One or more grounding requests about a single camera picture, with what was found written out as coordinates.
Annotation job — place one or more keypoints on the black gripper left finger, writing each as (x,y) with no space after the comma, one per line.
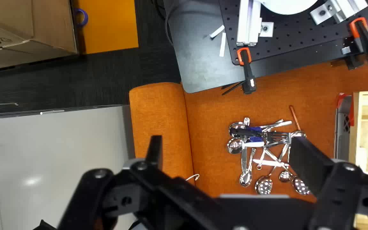
(154,154)

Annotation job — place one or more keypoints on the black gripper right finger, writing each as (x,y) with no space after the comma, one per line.
(309,160)

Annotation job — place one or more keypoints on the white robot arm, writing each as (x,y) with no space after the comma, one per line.
(286,6)

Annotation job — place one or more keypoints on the orange fabric couch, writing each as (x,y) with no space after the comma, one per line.
(210,123)

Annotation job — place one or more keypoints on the thin red stick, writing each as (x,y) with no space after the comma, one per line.
(295,118)

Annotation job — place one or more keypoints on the plain metal spoon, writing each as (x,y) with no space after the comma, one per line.
(234,146)

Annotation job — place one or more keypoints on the white cabinet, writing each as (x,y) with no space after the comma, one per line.
(48,167)

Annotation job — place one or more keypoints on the dark robot table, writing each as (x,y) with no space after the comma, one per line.
(201,55)

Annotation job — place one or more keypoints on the orange black clamp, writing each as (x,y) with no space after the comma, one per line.
(247,68)
(363,39)

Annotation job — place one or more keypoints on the black perforated breadboard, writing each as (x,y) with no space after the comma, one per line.
(299,39)

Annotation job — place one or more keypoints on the aluminium extrusion bar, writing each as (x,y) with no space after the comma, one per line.
(248,21)

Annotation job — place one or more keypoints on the cardboard box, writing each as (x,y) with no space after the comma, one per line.
(18,30)

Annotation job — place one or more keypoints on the aluminium angle bracket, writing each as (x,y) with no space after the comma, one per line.
(338,9)

